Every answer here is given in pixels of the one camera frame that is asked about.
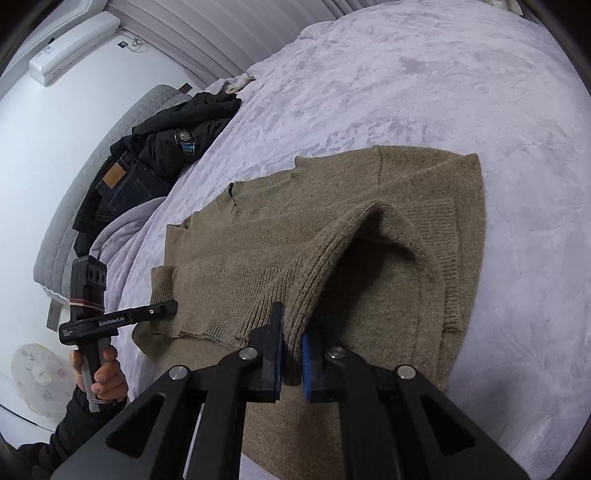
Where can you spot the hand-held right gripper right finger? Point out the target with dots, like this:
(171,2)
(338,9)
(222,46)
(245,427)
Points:
(308,364)

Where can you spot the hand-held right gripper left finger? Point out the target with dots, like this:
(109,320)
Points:
(275,355)

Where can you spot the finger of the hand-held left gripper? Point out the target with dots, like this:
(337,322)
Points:
(152,313)

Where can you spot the brown knit sweater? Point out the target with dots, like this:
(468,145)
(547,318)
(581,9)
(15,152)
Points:
(258,258)

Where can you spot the person's left forearm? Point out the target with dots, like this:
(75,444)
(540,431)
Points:
(74,424)

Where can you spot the person's left hand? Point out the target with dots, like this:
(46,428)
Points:
(111,376)

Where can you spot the grey lilac crumpled blanket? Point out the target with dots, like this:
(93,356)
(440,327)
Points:
(124,240)

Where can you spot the black garment under jeans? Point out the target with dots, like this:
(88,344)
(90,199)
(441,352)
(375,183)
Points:
(85,221)

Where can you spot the grey quilted headboard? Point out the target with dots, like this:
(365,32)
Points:
(69,217)

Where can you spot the dark blue jeans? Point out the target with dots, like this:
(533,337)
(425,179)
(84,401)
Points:
(134,184)

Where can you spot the black jacket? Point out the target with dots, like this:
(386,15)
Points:
(203,115)

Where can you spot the small beige cloth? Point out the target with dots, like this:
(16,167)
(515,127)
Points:
(240,83)

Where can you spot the white air conditioner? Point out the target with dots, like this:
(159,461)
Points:
(69,50)

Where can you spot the white pleated curtain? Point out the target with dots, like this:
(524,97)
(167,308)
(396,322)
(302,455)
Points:
(207,32)

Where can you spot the lavender plush bed cover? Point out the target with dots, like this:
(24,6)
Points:
(415,92)

